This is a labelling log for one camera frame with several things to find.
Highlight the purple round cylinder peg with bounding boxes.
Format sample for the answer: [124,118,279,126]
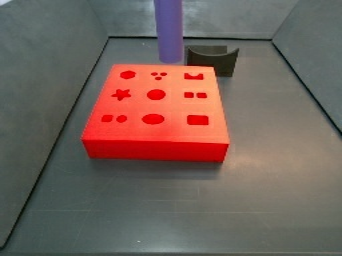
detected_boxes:
[153,0,183,63]

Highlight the red shape-sorter block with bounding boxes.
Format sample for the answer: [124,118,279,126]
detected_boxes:
[81,64,229,162]

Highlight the black curved cradle holder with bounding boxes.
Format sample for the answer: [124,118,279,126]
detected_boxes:
[184,45,239,77]

